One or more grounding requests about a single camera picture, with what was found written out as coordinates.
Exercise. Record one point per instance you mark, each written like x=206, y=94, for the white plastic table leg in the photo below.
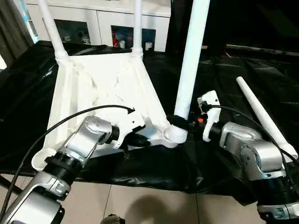
x=137, y=28
x=189, y=70
x=53, y=30
x=257, y=107

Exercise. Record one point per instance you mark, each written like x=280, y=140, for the white cabinet with glass doors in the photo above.
x=98, y=21

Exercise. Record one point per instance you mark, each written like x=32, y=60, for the red packet in cabinet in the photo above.
x=116, y=39

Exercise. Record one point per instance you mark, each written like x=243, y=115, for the black metal rail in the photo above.
x=261, y=49

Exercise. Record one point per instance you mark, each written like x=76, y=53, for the pale blue translucent container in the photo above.
x=31, y=23

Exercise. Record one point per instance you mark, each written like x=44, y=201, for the black mat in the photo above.
x=151, y=168

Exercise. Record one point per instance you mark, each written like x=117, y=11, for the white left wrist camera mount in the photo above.
x=133, y=119

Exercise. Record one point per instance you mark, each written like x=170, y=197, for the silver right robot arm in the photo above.
x=252, y=149

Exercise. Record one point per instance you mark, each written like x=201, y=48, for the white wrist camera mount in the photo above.
x=211, y=98
x=133, y=119

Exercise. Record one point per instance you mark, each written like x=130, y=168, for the white plastic table top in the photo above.
x=81, y=93

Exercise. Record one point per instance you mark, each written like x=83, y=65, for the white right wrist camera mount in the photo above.
x=211, y=98

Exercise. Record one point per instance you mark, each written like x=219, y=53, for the black metal table leg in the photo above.
x=9, y=184

